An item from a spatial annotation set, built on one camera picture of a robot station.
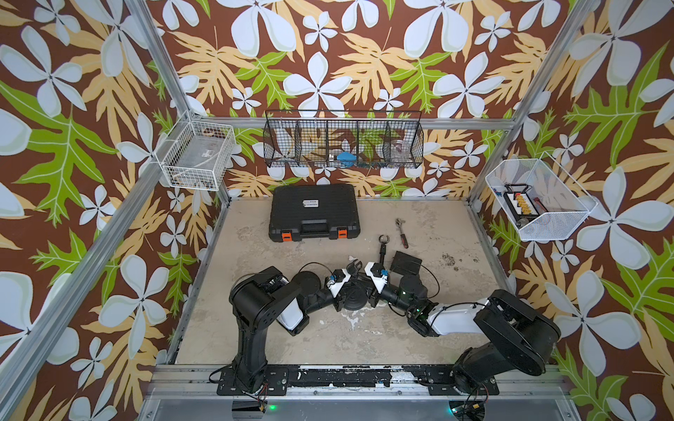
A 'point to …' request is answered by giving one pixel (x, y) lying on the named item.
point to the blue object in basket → (347, 159)
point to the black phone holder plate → (405, 265)
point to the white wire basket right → (540, 197)
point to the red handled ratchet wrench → (398, 222)
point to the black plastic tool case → (313, 210)
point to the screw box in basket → (519, 199)
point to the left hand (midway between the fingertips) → (356, 280)
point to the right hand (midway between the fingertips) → (353, 277)
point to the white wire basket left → (197, 154)
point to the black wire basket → (343, 139)
